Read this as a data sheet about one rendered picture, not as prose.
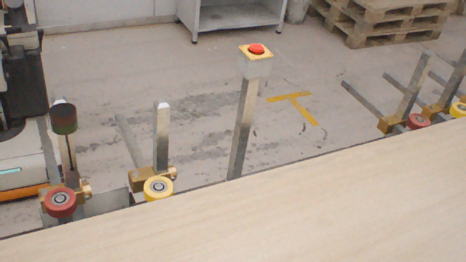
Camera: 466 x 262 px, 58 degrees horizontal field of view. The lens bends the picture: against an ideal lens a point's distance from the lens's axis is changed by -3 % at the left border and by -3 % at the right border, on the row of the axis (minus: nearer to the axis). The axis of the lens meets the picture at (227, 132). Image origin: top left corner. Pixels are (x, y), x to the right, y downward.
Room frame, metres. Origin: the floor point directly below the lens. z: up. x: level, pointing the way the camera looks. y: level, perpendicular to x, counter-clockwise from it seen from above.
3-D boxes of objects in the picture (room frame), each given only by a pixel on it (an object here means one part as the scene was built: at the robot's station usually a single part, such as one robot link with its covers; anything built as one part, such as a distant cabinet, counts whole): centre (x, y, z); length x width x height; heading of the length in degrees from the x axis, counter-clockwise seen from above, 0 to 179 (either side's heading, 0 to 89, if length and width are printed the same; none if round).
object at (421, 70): (1.42, -0.67, 0.89); 0.04 x 0.04 x 0.48; 31
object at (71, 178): (0.77, 0.39, 0.93); 0.04 x 0.04 x 0.48; 31
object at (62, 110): (0.73, 0.37, 1.06); 0.06 x 0.06 x 0.22; 31
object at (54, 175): (0.86, 0.50, 0.84); 0.43 x 0.03 x 0.04; 31
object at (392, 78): (1.61, -0.80, 0.81); 0.43 x 0.03 x 0.04; 31
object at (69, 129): (0.72, 0.37, 1.13); 0.06 x 0.06 x 0.02
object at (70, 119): (0.72, 0.37, 1.16); 0.06 x 0.06 x 0.02
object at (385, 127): (1.40, -0.65, 0.81); 0.14 x 0.06 x 0.05; 121
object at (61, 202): (0.69, 0.40, 0.85); 0.08 x 0.08 x 0.11
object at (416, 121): (1.31, -0.69, 0.85); 0.08 x 0.08 x 0.11
